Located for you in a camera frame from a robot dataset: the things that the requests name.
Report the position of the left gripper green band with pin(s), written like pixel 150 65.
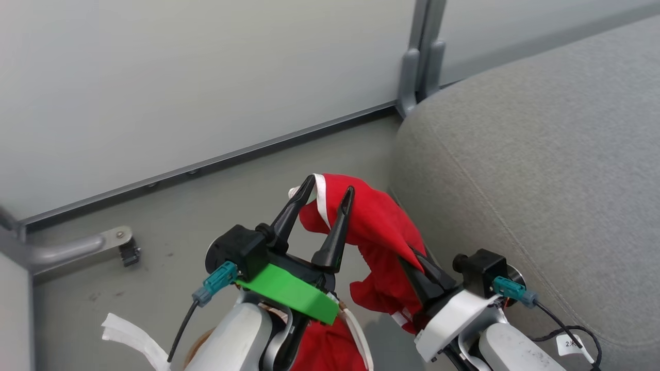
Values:
pixel 289 291

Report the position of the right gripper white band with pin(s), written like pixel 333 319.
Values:
pixel 454 317

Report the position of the red garment white trim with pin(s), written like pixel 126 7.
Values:
pixel 376 221

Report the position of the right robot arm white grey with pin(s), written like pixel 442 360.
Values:
pixel 510 350

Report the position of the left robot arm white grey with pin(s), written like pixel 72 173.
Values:
pixel 232 337

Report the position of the brown woven laundry basket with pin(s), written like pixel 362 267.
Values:
pixel 195 350

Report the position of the grey fabric sofa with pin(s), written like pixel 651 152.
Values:
pixel 546 175

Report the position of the black caster wheel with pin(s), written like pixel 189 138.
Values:
pixel 130 254

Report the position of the white fabric strip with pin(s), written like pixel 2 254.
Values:
pixel 134 337

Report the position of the grey metal partition foot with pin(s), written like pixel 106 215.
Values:
pixel 56 250

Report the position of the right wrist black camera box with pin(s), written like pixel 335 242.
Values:
pixel 482 270

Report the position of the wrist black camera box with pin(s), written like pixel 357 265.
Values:
pixel 240 250
pixel 482 270

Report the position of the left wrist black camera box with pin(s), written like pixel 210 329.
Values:
pixel 240 250

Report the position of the grey partition post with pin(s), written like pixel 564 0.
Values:
pixel 420 62

